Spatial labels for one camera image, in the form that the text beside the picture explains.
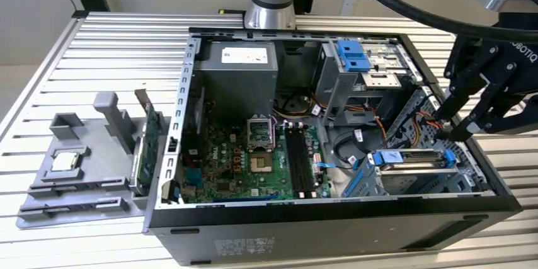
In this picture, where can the black open PC case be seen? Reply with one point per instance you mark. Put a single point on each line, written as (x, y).
(294, 237)

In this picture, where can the metal disk bay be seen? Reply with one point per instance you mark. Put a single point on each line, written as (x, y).
(421, 171)

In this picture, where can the CPU socket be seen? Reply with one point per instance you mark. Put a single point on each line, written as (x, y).
(264, 162)

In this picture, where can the grey metal drive cage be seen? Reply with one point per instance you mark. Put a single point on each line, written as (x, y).
(337, 92)

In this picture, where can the silver CPU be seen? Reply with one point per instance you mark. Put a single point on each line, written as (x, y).
(65, 162)

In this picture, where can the green graphics card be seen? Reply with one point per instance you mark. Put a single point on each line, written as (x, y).
(149, 149)

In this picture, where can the blue plastic drive bracket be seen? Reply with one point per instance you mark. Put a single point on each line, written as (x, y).
(352, 58)

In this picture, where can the green motherboard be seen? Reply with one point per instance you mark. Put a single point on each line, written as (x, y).
(236, 180)

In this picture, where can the black RAM slot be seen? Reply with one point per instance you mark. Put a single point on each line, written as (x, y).
(296, 158)
(306, 158)

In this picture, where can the dark RAM stick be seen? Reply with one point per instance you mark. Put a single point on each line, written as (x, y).
(70, 207)

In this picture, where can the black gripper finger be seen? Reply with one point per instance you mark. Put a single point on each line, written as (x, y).
(496, 102)
(471, 67)

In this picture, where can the grey power supply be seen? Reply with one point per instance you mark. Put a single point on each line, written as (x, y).
(236, 86)

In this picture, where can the grey parts rack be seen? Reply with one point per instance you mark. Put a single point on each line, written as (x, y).
(105, 162)

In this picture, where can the thin locking lever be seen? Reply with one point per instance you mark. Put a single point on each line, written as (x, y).
(276, 133)

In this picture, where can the hard disk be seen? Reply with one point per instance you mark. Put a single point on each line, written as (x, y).
(416, 157)

